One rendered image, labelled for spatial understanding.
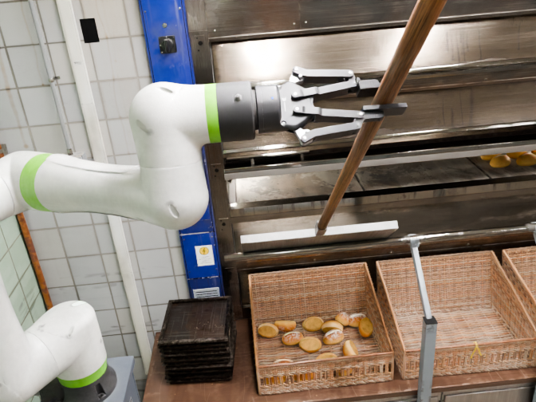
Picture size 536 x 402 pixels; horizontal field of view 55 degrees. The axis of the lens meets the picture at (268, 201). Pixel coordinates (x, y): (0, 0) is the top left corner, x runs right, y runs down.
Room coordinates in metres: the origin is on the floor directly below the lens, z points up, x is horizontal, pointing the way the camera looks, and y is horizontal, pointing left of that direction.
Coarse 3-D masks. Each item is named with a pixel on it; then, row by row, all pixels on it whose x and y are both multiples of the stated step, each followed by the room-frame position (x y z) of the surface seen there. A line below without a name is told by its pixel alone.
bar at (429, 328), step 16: (528, 224) 1.69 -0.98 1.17; (368, 240) 1.67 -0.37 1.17; (384, 240) 1.66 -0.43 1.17; (400, 240) 1.66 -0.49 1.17; (416, 240) 1.65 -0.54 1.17; (432, 240) 1.66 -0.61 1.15; (224, 256) 1.65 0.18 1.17; (240, 256) 1.64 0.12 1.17; (256, 256) 1.64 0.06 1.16; (272, 256) 1.64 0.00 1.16; (416, 256) 1.63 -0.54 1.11; (416, 272) 1.59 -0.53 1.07; (432, 320) 1.45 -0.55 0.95; (432, 336) 1.43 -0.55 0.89; (432, 352) 1.43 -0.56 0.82; (432, 368) 1.43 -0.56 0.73
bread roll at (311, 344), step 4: (304, 340) 1.75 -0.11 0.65; (308, 340) 1.74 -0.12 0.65; (312, 340) 1.74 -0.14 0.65; (316, 340) 1.74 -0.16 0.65; (300, 344) 1.74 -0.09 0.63; (304, 344) 1.74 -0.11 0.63; (308, 344) 1.73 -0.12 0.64; (312, 344) 1.73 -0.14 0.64; (316, 344) 1.73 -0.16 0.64; (320, 344) 1.73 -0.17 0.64; (304, 348) 1.73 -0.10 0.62; (308, 348) 1.72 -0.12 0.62; (312, 348) 1.72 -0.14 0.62; (316, 348) 1.72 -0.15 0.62; (320, 348) 1.72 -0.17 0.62; (308, 352) 1.72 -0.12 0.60; (312, 352) 1.72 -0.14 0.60
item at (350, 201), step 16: (512, 176) 2.11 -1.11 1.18; (528, 176) 2.09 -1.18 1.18; (352, 192) 2.08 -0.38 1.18; (368, 192) 2.07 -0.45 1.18; (384, 192) 2.05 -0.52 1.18; (400, 192) 2.04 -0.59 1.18; (416, 192) 2.04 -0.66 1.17; (432, 192) 2.04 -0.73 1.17; (448, 192) 2.04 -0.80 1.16; (464, 192) 2.04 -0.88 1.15; (480, 192) 2.05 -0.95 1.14; (240, 208) 2.02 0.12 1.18; (256, 208) 2.02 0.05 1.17; (272, 208) 2.02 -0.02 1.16; (288, 208) 2.02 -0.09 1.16; (304, 208) 2.02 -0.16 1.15; (320, 208) 2.02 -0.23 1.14
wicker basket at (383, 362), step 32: (256, 288) 1.97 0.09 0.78; (320, 288) 1.97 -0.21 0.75; (352, 288) 1.97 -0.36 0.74; (256, 320) 1.92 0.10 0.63; (288, 320) 1.92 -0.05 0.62; (256, 352) 1.59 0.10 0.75; (288, 352) 1.75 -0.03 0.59; (320, 352) 1.73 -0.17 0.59; (384, 352) 1.54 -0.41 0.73; (288, 384) 1.52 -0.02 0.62; (320, 384) 1.53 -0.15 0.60; (352, 384) 1.53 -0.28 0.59
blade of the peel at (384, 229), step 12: (336, 228) 1.56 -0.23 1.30; (348, 228) 1.56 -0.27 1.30; (360, 228) 1.56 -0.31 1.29; (372, 228) 1.55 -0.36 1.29; (384, 228) 1.55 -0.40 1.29; (396, 228) 1.55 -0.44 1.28; (252, 240) 1.54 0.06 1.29; (264, 240) 1.54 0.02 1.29; (276, 240) 1.54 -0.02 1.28; (288, 240) 1.56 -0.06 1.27; (300, 240) 1.58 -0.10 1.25; (312, 240) 1.60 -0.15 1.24; (324, 240) 1.61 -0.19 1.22; (336, 240) 1.63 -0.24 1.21; (348, 240) 1.65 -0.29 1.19; (360, 240) 1.67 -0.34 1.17
